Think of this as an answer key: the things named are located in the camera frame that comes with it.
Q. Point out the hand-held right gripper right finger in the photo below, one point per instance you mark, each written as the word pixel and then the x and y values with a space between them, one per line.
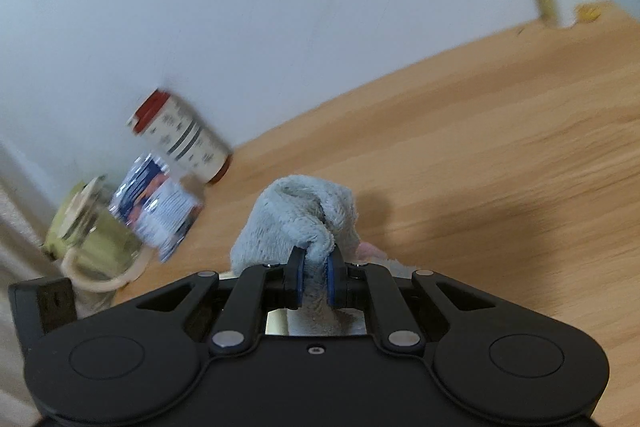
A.
pixel 332 282

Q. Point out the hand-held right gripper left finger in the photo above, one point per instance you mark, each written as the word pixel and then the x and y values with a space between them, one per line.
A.
pixel 296 282

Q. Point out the grey and pink cloth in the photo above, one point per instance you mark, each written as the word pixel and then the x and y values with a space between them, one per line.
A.
pixel 295 212

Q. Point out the glass kettle with cream lid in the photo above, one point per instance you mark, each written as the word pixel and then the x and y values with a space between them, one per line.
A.
pixel 95 237

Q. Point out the blue and white plastic packet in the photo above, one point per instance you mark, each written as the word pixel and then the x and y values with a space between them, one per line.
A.
pixel 160 207

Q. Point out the white tumbler with red lid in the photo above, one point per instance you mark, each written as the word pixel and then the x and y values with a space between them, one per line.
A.
pixel 185 137

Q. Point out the small yellow object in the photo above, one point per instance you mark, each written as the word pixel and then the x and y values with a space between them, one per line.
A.
pixel 589 12

